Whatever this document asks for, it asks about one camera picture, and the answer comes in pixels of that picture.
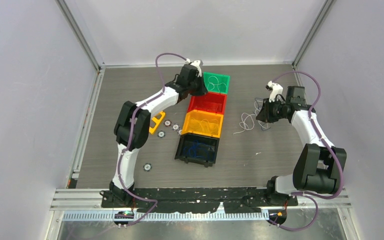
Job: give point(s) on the green plastic bin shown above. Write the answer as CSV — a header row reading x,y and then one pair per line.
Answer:
x,y
217,83

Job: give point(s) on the yellow triangular plastic piece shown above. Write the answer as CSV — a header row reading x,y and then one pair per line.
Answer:
x,y
156,120

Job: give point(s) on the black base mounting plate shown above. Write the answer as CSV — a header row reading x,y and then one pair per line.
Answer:
x,y
199,200

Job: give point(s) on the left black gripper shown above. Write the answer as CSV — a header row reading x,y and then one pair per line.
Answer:
x,y
203,90

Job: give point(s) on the red plastic bin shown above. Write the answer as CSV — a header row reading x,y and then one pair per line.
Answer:
x,y
211,102

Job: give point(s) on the round disc lower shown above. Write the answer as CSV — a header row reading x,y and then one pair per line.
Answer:
x,y
161,134

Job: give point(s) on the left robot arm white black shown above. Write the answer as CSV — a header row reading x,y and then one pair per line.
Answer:
x,y
132,126

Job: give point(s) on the black plastic bin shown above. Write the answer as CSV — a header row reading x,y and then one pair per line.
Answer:
x,y
198,149

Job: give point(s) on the round disc middle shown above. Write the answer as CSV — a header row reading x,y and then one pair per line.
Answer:
x,y
175,127

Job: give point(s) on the lone round disc front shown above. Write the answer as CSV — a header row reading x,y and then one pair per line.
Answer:
x,y
147,167

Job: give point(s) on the round disc red centre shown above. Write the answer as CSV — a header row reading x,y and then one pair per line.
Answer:
x,y
167,123

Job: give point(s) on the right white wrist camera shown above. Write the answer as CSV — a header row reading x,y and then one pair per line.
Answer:
x,y
275,89

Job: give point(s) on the aluminium frame rail front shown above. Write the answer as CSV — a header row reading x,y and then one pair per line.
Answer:
x,y
86,205

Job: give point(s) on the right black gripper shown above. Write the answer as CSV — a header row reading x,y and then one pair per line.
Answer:
x,y
265,115

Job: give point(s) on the yellow plastic bin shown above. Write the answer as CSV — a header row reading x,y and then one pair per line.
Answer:
x,y
203,123

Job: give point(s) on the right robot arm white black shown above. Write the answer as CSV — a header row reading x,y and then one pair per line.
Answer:
x,y
319,168

